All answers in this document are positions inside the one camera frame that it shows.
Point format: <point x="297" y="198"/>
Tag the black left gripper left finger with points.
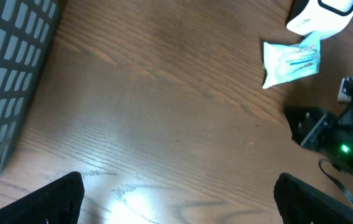
<point x="58" y="202"/>

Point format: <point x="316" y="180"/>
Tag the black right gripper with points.
<point x="313" y="129"/>

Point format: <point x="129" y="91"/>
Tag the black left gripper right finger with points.
<point x="298" y="202"/>

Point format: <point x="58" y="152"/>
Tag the teal snack wrapper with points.
<point x="285" y="63"/>

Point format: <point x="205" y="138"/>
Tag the grey plastic mesh basket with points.
<point x="26" y="32"/>

